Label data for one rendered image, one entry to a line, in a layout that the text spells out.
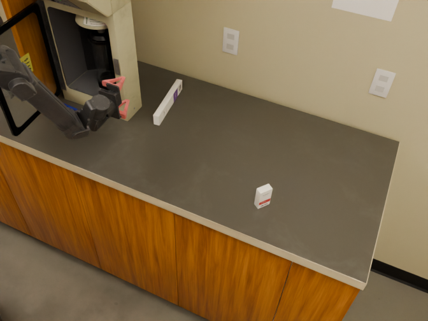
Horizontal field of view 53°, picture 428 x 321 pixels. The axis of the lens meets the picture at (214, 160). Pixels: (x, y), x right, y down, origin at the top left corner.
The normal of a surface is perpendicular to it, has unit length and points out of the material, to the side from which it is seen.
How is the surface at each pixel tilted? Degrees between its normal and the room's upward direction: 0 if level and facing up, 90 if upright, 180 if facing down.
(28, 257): 0
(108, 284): 0
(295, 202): 2
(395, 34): 90
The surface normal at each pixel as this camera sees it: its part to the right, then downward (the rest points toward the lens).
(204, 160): 0.04, -0.69
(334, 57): -0.42, 0.65
